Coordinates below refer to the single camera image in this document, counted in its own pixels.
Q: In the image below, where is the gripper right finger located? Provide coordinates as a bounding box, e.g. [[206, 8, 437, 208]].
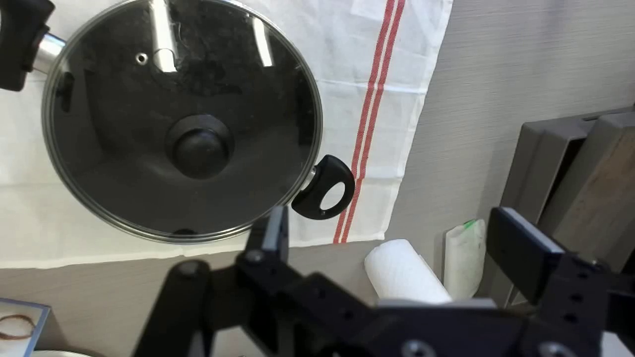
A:
[[485, 207, 635, 357]]

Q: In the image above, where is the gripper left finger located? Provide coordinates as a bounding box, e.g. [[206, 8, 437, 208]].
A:
[[133, 206, 374, 357]]

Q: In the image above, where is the white plastic pouch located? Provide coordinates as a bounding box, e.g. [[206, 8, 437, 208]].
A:
[[443, 219, 487, 301]]

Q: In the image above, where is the grey board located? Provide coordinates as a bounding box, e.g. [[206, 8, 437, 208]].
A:
[[498, 106, 635, 308]]

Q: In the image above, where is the brown wooden board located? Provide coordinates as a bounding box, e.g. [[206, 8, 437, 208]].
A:
[[538, 112, 635, 274]]

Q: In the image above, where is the white paper towel roll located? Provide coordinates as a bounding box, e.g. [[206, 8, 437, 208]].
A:
[[364, 239, 452, 304]]

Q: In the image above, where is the glass lid with black knob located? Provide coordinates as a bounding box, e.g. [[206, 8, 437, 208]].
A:
[[42, 0, 323, 244]]

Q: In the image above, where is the blue-edged box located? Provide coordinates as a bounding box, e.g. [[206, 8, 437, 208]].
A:
[[0, 297, 52, 357]]

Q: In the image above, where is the white cloth with red stripes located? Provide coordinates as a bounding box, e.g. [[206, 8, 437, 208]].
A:
[[0, 0, 454, 270]]

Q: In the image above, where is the brown rubber band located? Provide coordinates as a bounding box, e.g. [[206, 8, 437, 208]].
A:
[[0, 314, 37, 341]]

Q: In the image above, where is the steel pot with black handles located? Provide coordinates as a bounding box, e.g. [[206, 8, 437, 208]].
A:
[[0, 0, 356, 244]]

